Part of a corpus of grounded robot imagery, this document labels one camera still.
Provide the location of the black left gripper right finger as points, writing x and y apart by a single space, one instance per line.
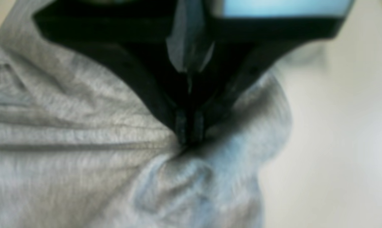
240 39

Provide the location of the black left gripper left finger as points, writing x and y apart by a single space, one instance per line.
128 37

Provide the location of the grey t-shirt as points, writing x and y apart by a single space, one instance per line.
78 149

